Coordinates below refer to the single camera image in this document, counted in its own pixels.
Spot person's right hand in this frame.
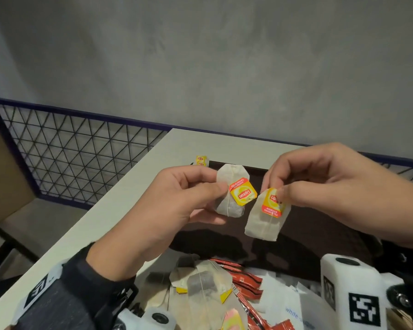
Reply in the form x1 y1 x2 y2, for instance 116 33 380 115
260 142 413 251

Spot cardboard box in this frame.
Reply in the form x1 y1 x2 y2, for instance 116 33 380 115
0 129 37 224

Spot brown plastic tray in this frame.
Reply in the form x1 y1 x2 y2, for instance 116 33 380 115
168 161 383 283

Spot person's left hand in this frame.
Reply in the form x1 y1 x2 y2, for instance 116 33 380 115
86 165 230 283

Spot red Nescafe coffee sachets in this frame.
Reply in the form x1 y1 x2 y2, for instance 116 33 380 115
210 257 297 330

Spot white box with marker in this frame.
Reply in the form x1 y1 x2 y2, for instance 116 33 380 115
113 305 177 330

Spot white sugar sachets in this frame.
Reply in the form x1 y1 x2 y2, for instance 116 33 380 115
251 268 335 330

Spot black left wrist band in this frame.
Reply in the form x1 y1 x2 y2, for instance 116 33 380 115
10 243 140 330

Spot black metal table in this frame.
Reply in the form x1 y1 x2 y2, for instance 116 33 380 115
0 218 40 310

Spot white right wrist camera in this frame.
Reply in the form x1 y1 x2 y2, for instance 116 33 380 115
320 253 405 330

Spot pile of tea bags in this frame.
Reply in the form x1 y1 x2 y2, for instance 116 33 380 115
137 254 249 330

